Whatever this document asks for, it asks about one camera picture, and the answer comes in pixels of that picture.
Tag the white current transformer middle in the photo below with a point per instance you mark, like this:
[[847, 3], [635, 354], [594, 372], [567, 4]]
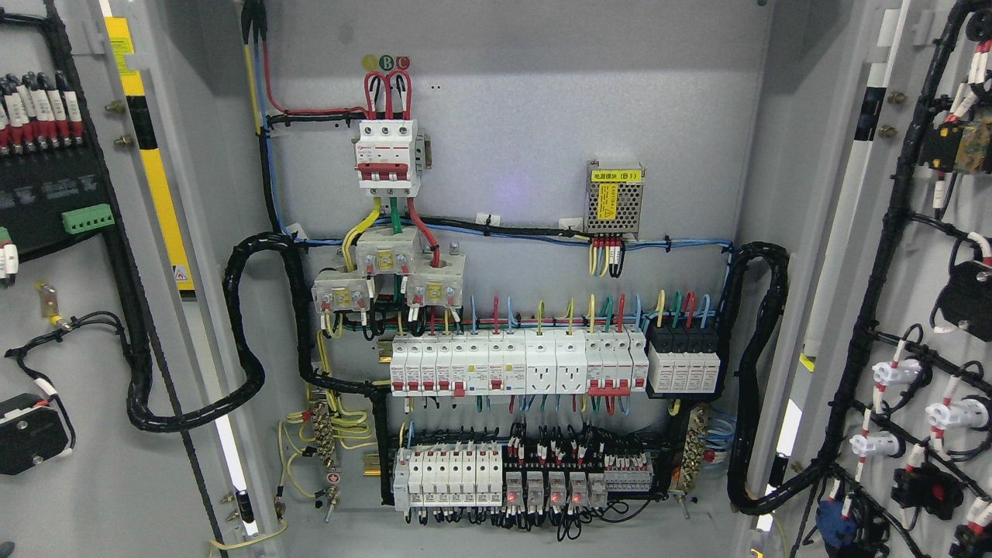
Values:
[[380, 250]]

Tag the white breaker row upper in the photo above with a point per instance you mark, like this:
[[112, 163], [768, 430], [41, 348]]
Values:
[[556, 361]]

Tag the metal mesh power supply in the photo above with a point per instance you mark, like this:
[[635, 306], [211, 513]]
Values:
[[613, 197]]

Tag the red white main breaker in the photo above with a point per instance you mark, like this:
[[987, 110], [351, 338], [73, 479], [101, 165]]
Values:
[[389, 162]]

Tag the white current transformer left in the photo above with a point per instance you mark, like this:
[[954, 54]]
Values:
[[340, 291]]

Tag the black surge protector block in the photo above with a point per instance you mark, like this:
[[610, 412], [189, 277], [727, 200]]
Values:
[[683, 363]]

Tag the relay and breaker row lower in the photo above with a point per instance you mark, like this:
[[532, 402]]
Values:
[[526, 476]]

